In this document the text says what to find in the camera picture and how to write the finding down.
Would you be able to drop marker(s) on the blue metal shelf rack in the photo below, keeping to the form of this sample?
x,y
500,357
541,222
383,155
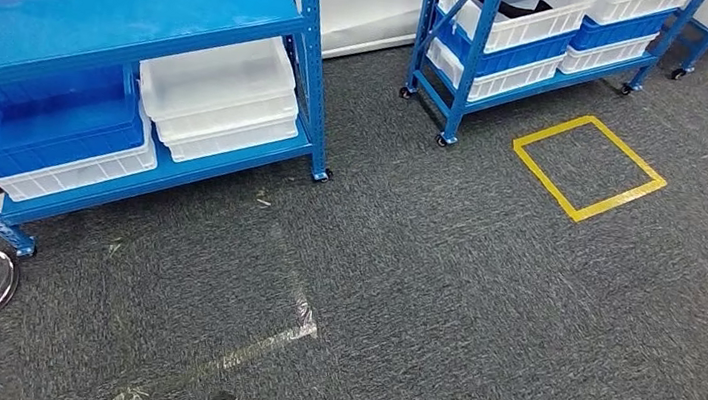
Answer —
x,y
115,11

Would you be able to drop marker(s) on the black caster wheel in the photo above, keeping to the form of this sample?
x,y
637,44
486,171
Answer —
x,y
626,89
677,73
442,140
404,92
324,176

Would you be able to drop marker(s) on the white paper scrap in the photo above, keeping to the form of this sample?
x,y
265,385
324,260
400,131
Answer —
x,y
114,248
264,202

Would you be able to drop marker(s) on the pale floor tape strip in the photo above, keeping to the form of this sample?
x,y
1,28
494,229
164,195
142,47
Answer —
x,y
271,342

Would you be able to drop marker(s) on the blue slotted plastic crate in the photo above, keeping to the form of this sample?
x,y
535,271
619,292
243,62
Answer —
x,y
619,35
524,54

